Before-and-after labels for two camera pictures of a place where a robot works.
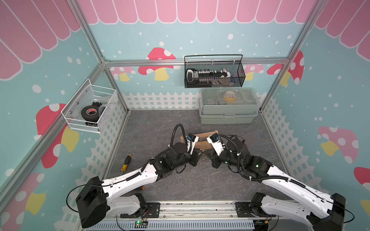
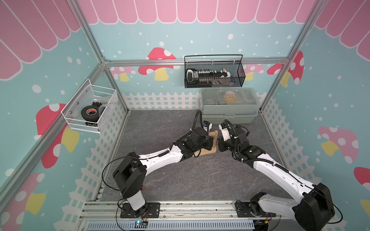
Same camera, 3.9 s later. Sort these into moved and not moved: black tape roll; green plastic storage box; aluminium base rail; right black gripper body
Moved: right black gripper body
Not moved: green plastic storage box; black tape roll; aluminium base rail
